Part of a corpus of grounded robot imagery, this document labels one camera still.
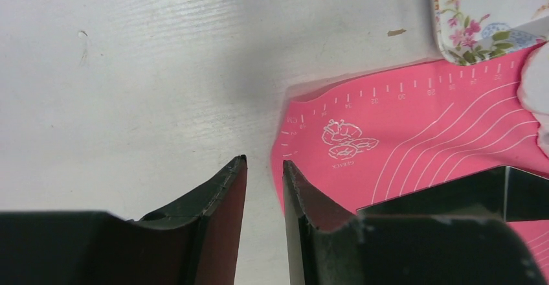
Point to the white dough scrap strip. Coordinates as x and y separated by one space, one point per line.
542 139

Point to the pink silicone baking mat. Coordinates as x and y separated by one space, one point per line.
395 132

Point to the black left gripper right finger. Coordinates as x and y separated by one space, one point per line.
327 244

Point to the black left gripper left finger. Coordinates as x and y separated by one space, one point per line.
192 240

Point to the floral rectangular tray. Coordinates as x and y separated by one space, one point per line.
468 32

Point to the white dough lump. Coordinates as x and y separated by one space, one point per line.
533 89

